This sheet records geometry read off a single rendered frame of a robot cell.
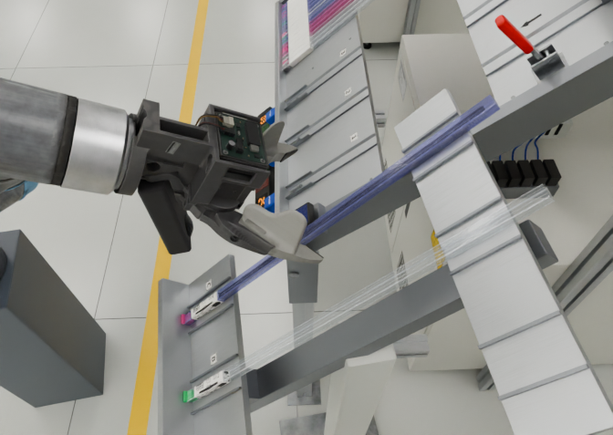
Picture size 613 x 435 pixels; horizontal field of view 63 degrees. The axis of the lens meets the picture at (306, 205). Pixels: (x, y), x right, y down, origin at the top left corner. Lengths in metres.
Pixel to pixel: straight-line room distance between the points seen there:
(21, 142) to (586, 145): 1.08
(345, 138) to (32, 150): 0.53
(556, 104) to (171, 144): 0.45
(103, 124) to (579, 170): 0.96
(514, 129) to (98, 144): 0.48
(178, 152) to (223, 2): 2.33
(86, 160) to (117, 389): 1.18
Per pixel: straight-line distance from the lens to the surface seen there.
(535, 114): 0.66
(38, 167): 0.43
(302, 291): 0.86
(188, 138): 0.43
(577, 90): 0.66
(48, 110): 0.43
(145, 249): 1.73
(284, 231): 0.47
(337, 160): 0.81
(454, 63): 1.34
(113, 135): 0.43
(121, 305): 1.65
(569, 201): 1.11
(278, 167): 0.89
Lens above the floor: 1.40
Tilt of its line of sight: 53 degrees down
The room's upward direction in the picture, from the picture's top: straight up
